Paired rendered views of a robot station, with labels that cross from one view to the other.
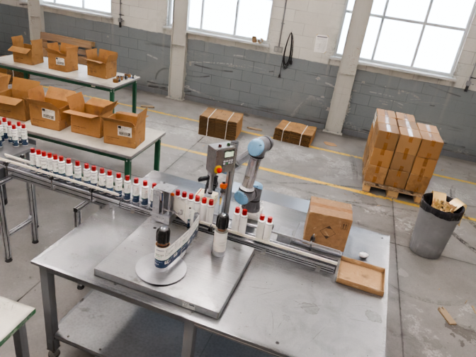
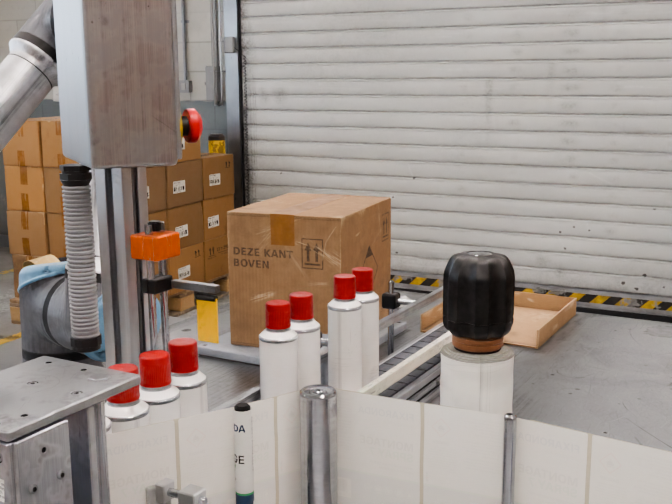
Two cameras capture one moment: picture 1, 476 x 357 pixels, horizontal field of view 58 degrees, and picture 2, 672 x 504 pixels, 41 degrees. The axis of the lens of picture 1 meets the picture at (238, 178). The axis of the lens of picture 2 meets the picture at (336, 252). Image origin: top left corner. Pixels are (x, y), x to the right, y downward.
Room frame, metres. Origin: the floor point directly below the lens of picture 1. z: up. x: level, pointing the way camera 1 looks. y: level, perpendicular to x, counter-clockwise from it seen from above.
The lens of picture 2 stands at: (2.22, 1.08, 1.38)
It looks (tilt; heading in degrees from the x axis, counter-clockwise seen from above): 11 degrees down; 284
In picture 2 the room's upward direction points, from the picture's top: straight up
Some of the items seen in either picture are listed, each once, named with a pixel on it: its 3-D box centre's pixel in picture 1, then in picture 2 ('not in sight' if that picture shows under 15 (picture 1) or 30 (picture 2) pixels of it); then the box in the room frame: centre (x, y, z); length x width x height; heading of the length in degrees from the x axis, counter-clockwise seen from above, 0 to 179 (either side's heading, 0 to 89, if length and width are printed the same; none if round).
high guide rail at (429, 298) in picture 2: (264, 229); (330, 351); (2.55, -0.23, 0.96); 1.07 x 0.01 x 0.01; 74
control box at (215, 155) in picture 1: (220, 158); (116, 75); (2.70, 0.14, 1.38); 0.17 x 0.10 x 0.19; 129
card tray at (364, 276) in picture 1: (361, 275); (500, 314); (2.32, -0.90, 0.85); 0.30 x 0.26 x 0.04; 74
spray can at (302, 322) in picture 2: (243, 222); (302, 365); (2.55, -0.08, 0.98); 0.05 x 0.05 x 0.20
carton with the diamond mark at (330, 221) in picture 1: (326, 223); (313, 268); (2.70, -0.69, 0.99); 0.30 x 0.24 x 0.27; 82
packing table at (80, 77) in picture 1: (66, 93); not in sight; (6.59, 2.93, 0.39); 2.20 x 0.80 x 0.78; 77
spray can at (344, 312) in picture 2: (260, 227); (344, 341); (2.52, -0.20, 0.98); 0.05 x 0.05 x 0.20
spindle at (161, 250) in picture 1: (162, 248); not in sight; (2.06, 0.38, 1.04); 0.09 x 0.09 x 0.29
